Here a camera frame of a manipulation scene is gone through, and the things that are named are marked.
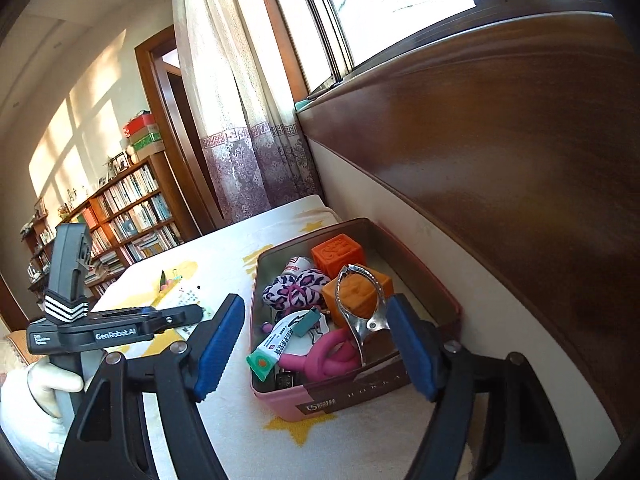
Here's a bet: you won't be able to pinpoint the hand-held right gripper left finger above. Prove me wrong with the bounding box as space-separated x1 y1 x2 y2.
55 294 246 480

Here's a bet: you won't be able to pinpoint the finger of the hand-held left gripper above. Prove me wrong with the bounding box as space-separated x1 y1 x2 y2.
150 304 207 337

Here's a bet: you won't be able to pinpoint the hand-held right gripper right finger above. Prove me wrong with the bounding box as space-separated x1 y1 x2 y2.
387 294 576 480

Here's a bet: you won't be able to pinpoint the pink metal tin box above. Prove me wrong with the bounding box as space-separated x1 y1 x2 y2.
247 217 462 422

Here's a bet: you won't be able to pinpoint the silver metal nutcracker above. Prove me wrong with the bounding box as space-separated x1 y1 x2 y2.
334 263 392 367

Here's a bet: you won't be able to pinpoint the large orange embossed cube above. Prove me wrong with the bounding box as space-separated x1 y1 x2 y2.
321 266 396 329

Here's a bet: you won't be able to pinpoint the pink silicone toy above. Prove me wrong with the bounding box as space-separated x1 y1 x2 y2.
278 331 362 382

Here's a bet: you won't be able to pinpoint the teal binder clip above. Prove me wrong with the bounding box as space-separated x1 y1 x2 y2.
292 307 322 337

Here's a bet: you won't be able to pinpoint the pink leopard print plush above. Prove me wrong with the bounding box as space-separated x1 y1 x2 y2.
263 268 329 309

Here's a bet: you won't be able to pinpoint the small orange embossed cube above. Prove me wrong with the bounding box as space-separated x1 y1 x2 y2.
310 232 369 281

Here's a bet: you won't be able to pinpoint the person's left hand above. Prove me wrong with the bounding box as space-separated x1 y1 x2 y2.
27 360 84 417

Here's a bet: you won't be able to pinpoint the dotted sticker sheet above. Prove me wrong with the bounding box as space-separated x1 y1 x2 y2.
169 284 202 307

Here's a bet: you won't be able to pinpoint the yellow white towel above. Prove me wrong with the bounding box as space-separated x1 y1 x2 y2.
0 194 481 480

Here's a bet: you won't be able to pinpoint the rows of books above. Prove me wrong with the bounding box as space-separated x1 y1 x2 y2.
22 165 182 306

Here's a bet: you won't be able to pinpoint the wooden bookshelf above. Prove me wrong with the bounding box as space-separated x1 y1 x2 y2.
20 150 202 322

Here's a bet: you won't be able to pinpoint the green cardboard box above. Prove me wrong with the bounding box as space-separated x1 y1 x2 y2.
129 129 166 157

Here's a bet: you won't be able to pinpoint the red cardboard box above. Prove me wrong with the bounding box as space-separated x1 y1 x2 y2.
122 112 159 137

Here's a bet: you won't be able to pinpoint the dark wooden headboard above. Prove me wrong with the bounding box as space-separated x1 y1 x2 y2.
295 7 640 433

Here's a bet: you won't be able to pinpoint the patterned purple curtain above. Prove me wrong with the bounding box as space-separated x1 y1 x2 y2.
172 0 324 227

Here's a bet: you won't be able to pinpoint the window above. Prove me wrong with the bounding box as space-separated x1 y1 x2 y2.
225 0 616 97

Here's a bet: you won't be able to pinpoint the small photo frame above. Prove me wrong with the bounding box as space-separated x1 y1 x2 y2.
107 152 132 177

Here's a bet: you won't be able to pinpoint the wooden door frame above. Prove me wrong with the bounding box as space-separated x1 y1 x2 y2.
133 25 227 242

